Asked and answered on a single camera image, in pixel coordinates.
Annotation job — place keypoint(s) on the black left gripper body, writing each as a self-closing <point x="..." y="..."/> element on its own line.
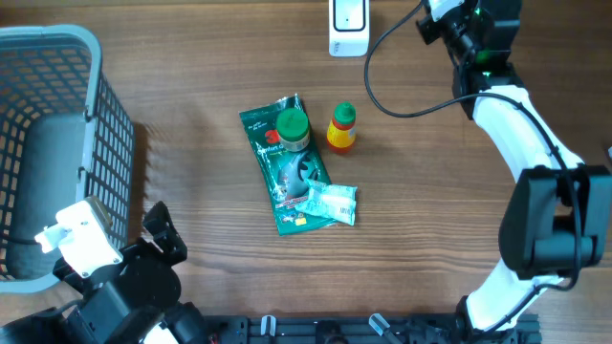
<point x="88" y="286"/>

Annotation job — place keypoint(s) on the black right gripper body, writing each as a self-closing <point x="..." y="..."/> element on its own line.
<point x="451" y="28"/>

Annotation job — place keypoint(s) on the green 3M gloves packet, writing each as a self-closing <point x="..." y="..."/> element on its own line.
<point x="285" y="173"/>

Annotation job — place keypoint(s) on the red yellow sauce bottle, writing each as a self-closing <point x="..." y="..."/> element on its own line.
<point x="341" y="133"/>

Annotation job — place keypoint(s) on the green lid jar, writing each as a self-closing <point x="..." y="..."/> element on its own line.
<point x="293" y="129"/>

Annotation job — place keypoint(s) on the light green tissue packet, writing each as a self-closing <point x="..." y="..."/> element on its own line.
<point x="330" y="201"/>

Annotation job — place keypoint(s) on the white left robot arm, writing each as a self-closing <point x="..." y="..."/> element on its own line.
<point x="127" y="302"/>

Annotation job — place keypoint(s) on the white barcode scanner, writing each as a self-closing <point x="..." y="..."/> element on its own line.
<point x="349" y="27"/>

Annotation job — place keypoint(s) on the grey plastic shopping basket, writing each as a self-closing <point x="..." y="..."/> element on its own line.
<point x="64" y="136"/>

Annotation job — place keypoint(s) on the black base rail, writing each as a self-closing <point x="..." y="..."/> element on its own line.
<point x="423" y="328"/>

